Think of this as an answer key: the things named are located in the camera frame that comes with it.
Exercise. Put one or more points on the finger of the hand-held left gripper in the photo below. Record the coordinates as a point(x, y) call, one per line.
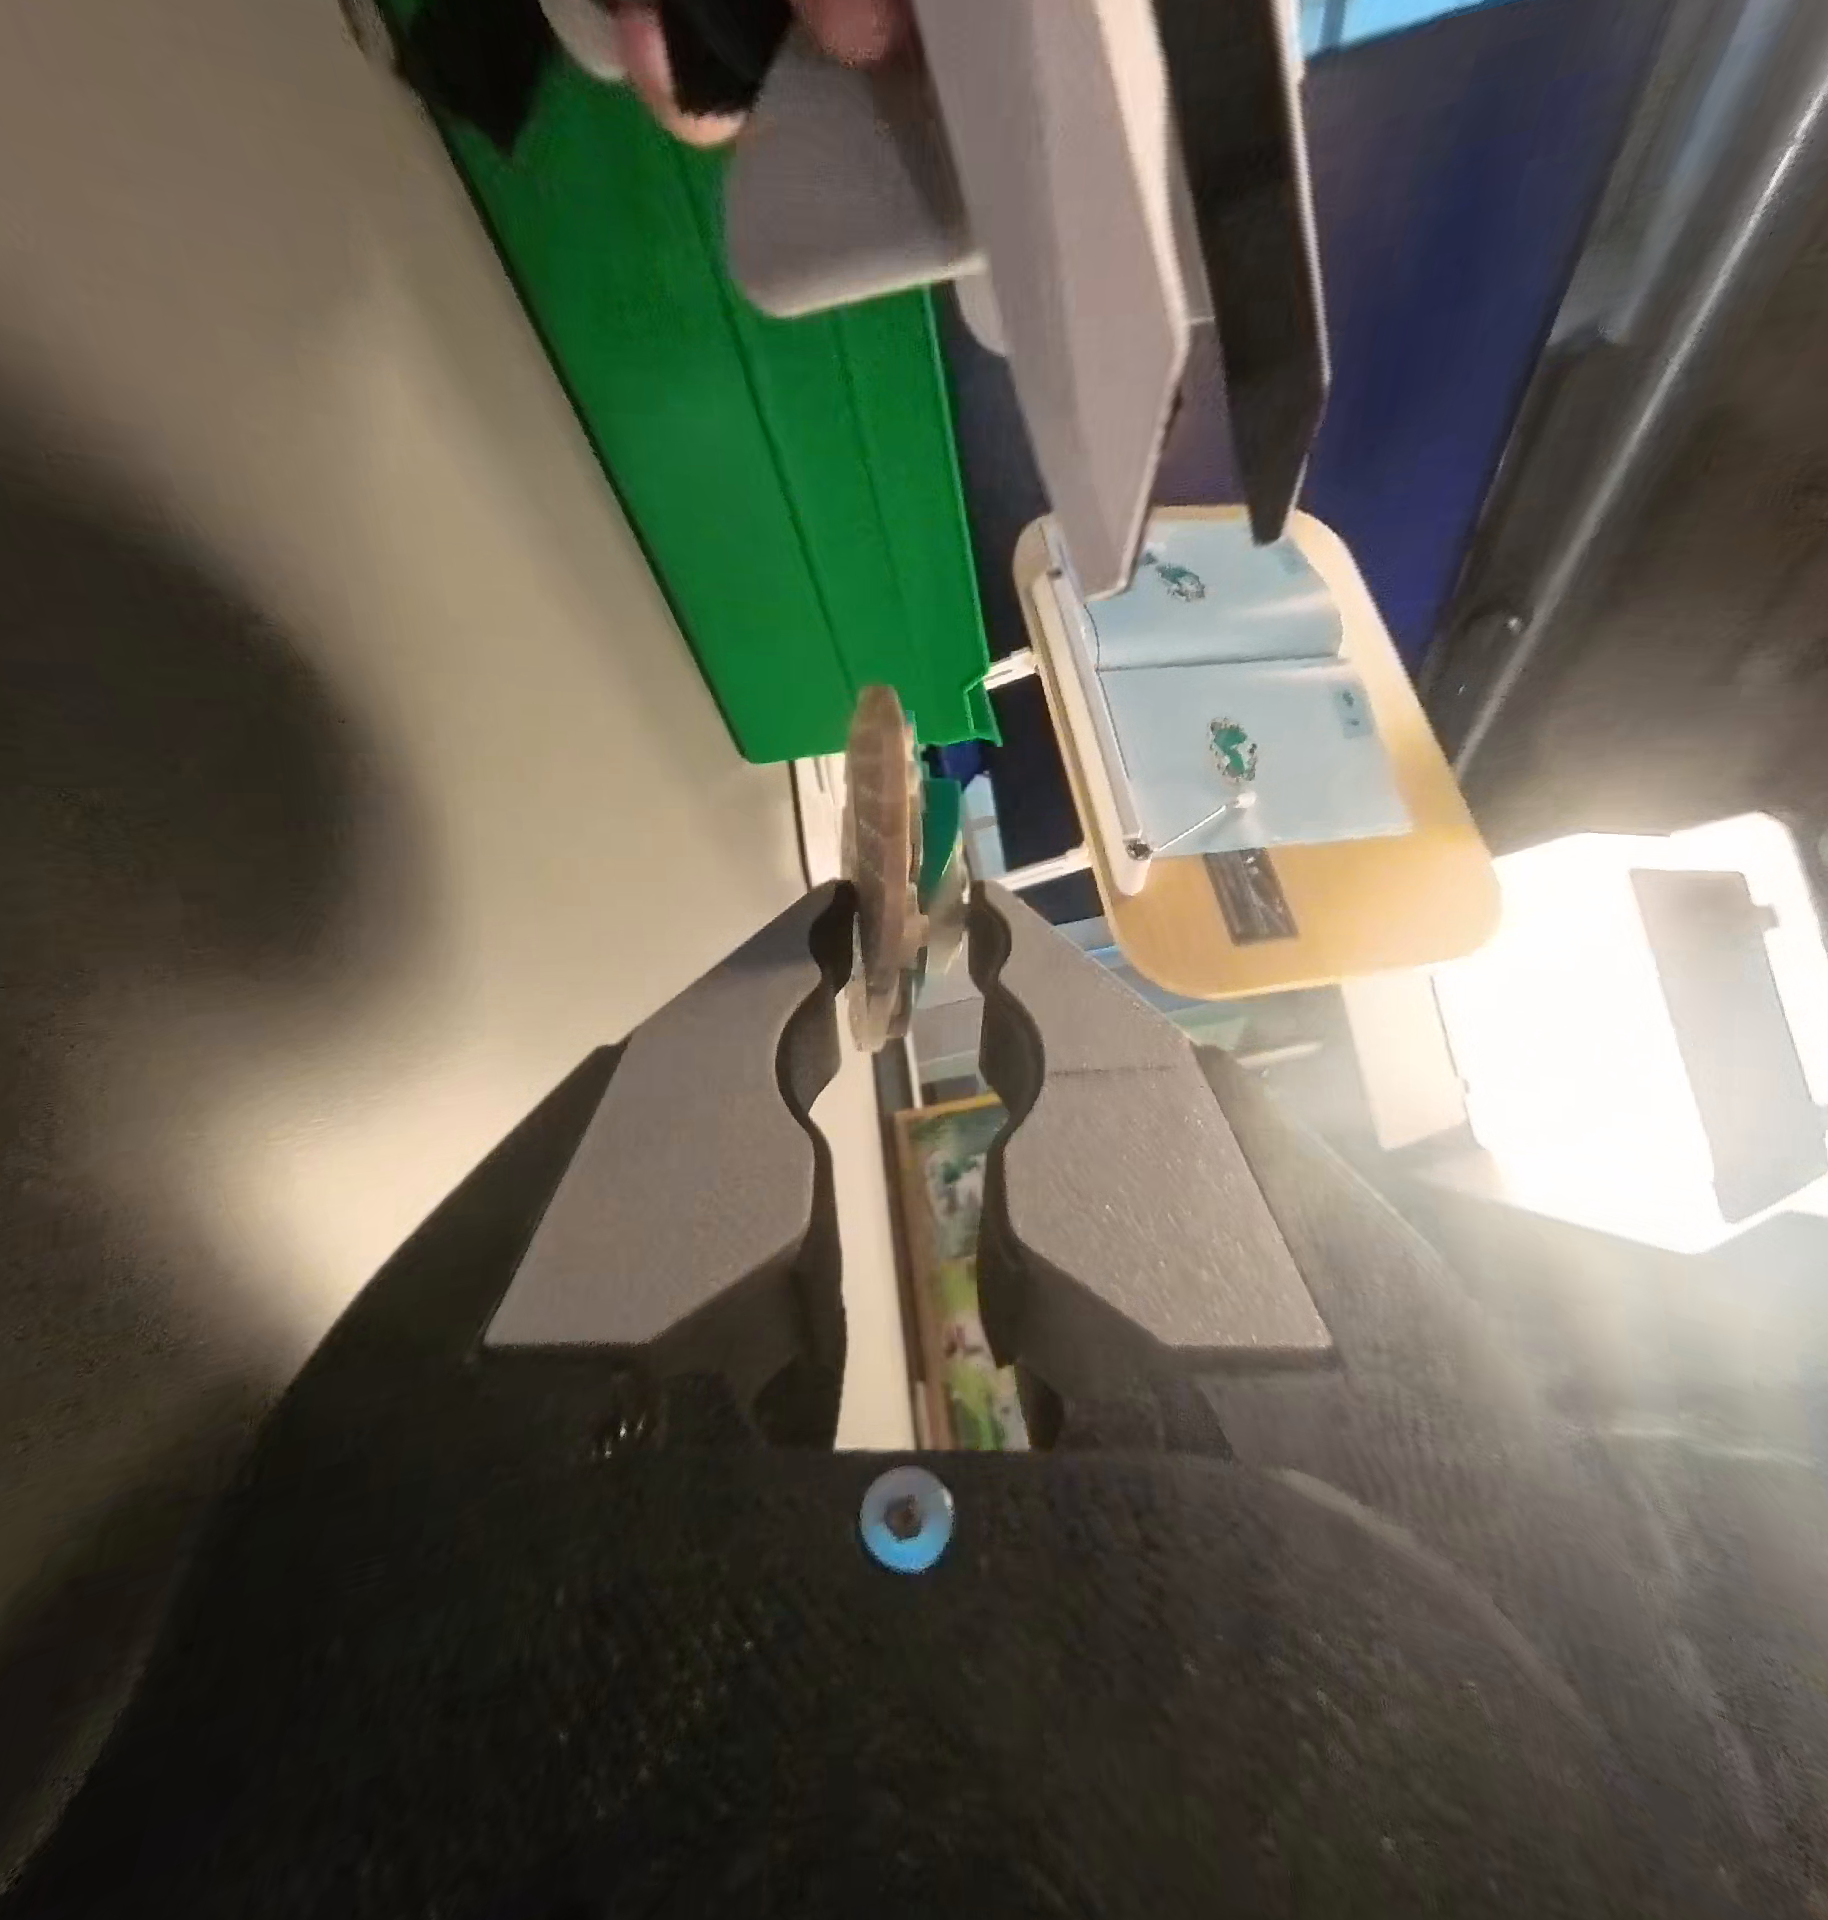
point(855, 195)
point(1080, 225)

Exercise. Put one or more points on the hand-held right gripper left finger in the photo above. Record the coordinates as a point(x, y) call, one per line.
point(660, 1201)

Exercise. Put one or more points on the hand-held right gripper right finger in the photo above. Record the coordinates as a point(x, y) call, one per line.
point(1153, 1215)

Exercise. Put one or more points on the green plastic bin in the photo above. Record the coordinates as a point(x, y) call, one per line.
point(705, 450)

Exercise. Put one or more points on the round white lego assembly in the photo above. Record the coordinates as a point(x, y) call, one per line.
point(877, 840)

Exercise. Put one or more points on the colourful lego box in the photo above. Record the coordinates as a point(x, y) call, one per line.
point(952, 1201)

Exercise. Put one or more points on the person's left hand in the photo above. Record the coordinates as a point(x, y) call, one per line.
point(855, 27)

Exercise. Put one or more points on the wooden book stand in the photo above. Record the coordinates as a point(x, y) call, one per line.
point(1303, 931)

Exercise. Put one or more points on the grey metal pipe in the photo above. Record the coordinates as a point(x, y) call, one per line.
point(1680, 376)

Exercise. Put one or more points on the white rounded box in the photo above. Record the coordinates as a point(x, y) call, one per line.
point(1574, 1050)

